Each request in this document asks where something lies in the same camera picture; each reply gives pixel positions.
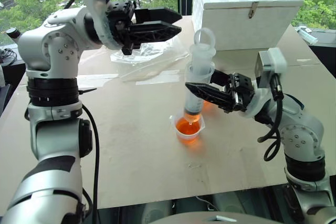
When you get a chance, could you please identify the small clear syringe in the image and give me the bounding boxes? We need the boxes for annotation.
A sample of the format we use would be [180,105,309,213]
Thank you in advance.
[293,25,320,46]

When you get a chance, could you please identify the black cable tangle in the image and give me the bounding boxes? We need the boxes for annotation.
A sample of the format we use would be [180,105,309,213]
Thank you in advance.
[0,47,18,66]

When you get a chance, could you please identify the white checkered box with latch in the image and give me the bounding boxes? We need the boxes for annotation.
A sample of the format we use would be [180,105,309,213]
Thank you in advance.
[191,0,305,52]

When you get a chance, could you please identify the black side table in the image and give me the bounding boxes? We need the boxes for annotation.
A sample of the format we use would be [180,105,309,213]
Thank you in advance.
[306,30,336,65]

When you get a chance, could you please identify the clear plastic bag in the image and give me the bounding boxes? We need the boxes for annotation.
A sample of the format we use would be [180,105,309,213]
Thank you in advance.
[109,35,191,82]

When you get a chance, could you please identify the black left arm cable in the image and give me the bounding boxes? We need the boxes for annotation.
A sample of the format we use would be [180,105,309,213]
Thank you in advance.
[80,104,101,224]

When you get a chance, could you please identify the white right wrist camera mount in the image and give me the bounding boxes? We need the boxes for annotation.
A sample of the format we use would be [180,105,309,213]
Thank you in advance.
[243,47,288,119]

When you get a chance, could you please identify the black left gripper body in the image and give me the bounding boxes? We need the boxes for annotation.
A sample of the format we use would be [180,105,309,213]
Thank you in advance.
[106,0,138,57]

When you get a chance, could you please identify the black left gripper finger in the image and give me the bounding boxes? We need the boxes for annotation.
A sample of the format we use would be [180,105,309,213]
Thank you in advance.
[134,6,183,25]
[129,22,183,49]

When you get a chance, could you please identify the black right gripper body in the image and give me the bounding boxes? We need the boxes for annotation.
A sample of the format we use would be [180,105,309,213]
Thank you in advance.
[223,72,255,114]

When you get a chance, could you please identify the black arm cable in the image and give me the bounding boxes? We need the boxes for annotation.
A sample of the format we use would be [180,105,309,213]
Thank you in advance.
[257,73,284,162]
[80,104,101,224]

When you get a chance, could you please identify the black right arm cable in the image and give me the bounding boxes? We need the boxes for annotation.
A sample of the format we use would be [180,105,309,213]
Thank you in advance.
[257,73,284,162]

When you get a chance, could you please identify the large clear plastic syringe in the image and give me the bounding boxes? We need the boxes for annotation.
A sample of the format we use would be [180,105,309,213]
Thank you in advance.
[183,28,217,126]

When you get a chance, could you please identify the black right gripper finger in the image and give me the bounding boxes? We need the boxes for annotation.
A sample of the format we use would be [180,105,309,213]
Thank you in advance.
[209,69,232,87]
[185,82,236,110]

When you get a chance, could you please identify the black zip tie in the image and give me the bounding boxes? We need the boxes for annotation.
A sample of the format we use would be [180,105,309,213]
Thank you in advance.
[78,87,98,95]

